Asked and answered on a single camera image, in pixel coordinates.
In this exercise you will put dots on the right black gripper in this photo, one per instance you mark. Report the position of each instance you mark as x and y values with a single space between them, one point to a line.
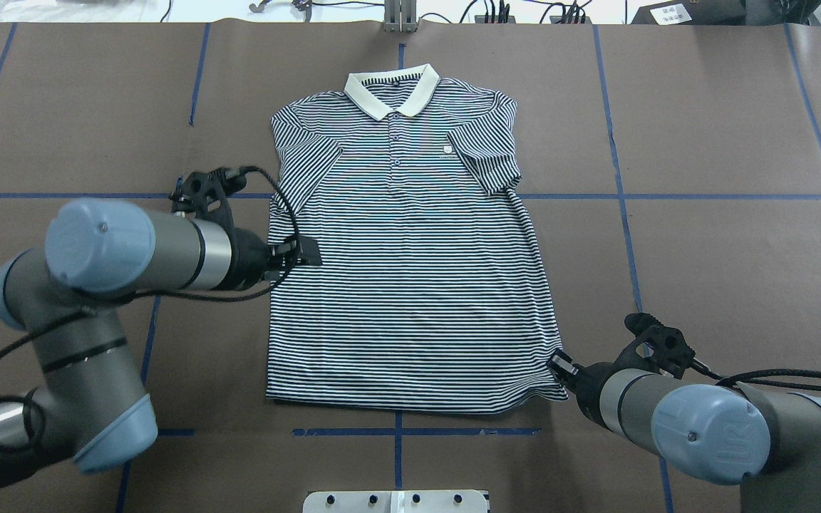
586 385

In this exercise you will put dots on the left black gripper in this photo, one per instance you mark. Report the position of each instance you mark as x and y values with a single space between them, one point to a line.
248 258

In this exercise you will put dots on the striped polo shirt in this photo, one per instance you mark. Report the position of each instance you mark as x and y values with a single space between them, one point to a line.
432 295

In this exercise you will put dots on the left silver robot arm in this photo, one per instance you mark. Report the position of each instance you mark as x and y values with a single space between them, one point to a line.
70 388

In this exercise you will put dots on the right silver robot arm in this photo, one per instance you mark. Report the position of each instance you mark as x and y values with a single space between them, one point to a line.
768 444

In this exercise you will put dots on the brown paper table cover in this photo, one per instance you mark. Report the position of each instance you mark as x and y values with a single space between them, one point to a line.
675 170

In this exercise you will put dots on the black box with label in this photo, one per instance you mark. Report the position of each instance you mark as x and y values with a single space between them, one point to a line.
707 13

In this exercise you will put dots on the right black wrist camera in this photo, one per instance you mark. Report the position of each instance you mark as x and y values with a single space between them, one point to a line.
670 352

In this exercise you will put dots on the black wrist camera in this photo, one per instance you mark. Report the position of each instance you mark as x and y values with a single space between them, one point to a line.
205 195
670 352

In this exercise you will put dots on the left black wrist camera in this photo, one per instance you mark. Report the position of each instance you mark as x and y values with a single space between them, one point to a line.
205 195

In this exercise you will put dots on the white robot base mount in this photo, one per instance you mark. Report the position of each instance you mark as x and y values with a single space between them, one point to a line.
414 500

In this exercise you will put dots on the aluminium frame post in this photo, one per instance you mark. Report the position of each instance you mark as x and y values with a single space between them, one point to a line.
400 16

